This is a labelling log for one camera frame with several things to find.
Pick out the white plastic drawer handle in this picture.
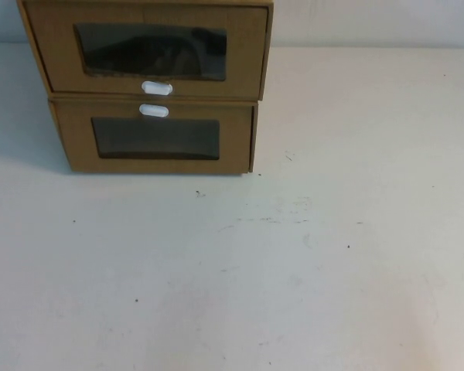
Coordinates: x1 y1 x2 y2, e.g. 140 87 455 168
138 102 170 118
140 80 175 95

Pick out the cardboard drawer with dark window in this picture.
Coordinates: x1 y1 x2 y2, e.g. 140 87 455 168
53 101 254 173

